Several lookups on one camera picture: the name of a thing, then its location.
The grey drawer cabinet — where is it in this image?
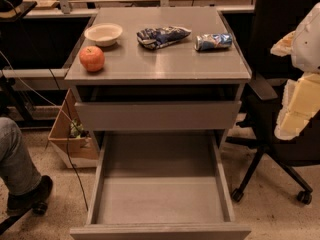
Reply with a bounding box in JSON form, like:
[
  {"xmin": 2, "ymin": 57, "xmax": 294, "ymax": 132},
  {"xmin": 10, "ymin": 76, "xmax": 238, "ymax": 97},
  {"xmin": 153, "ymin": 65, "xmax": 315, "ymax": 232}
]
[{"xmin": 63, "ymin": 6, "xmax": 252, "ymax": 152}]

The black cable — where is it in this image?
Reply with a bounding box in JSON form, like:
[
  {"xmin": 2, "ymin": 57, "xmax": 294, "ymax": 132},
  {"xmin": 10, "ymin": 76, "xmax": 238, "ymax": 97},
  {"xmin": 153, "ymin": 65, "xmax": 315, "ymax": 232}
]
[{"xmin": 48, "ymin": 68, "xmax": 90, "ymax": 212}]

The black office chair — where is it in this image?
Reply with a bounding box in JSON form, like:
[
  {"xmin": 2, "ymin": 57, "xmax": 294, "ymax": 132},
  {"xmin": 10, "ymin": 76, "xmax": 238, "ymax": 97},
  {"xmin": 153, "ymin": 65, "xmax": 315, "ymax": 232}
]
[{"xmin": 227, "ymin": 0, "xmax": 320, "ymax": 205}]

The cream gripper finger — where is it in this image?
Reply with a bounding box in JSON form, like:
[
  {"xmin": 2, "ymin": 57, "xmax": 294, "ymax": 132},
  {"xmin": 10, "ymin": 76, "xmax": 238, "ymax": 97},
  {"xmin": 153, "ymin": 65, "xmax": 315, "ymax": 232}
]
[
  {"xmin": 270, "ymin": 31, "xmax": 295, "ymax": 57},
  {"xmin": 274, "ymin": 73, "xmax": 320, "ymax": 140}
]

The closed top drawer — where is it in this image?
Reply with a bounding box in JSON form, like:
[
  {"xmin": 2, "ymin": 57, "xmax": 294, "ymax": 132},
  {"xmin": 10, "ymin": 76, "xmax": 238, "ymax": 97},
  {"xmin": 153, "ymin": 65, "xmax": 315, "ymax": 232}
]
[{"xmin": 75, "ymin": 101, "xmax": 241, "ymax": 131}]

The blue chip bag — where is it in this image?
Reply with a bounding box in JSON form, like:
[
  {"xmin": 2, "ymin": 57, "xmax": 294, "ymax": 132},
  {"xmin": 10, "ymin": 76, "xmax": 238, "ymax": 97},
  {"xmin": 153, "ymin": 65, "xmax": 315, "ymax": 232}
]
[{"xmin": 136, "ymin": 26, "xmax": 191, "ymax": 50}]

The open middle drawer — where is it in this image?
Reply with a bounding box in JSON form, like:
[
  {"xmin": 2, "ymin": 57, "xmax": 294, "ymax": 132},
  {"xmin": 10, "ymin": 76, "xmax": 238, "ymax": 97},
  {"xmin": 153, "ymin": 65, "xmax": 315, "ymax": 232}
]
[{"xmin": 70, "ymin": 132, "xmax": 251, "ymax": 240}]

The red apple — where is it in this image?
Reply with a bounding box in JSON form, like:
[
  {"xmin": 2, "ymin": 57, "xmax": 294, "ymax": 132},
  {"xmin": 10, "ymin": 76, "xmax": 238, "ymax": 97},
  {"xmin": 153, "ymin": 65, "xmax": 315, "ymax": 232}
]
[{"xmin": 79, "ymin": 46, "xmax": 105, "ymax": 72}]

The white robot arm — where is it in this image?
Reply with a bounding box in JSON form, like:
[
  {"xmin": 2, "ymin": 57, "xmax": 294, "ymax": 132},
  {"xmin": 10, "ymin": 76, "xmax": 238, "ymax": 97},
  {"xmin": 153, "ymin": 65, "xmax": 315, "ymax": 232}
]
[{"xmin": 271, "ymin": 3, "xmax": 320, "ymax": 140}]

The person leg in jeans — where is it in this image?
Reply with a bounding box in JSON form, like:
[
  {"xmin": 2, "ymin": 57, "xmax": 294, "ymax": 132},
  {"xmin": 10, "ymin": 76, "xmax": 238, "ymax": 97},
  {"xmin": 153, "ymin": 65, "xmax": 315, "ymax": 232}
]
[{"xmin": 0, "ymin": 117, "xmax": 41, "ymax": 196}]

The green item in box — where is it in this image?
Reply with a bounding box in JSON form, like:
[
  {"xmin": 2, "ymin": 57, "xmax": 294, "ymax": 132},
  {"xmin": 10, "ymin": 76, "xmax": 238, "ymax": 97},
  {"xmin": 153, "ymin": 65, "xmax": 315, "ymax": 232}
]
[{"xmin": 69, "ymin": 119, "xmax": 86, "ymax": 138}]

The cardboard box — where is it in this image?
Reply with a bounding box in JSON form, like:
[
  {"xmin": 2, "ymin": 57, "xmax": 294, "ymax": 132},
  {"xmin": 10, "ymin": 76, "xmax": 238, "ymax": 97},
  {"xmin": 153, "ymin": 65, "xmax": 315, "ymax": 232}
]
[{"xmin": 48, "ymin": 89, "xmax": 98, "ymax": 168}]

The white bowl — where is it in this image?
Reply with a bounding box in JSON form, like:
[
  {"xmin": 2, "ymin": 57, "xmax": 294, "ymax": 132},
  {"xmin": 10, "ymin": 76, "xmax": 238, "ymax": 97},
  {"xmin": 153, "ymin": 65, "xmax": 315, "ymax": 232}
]
[{"xmin": 84, "ymin": 23, "xmax": 123, "ymax": 47}]

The black shoe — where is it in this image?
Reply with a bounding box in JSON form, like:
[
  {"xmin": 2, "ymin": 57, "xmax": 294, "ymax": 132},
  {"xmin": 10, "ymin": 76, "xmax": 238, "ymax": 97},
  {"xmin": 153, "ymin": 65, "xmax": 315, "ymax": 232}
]
[{"xmin": 6, "ymin": 175, "xmax": 53, "ymax": 216}]

